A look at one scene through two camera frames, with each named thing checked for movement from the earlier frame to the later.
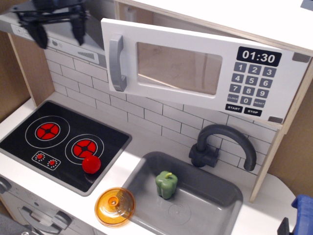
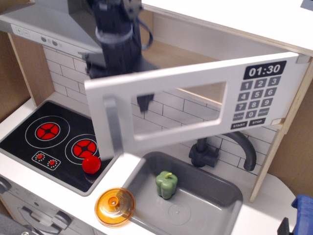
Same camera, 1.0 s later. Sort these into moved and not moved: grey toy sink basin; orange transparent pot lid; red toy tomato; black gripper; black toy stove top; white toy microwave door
Moved: white toy microwave door; black gripper
Not moved: grey toy sink basin; black toy stove top; orange transparent pot lid; red toy tomato
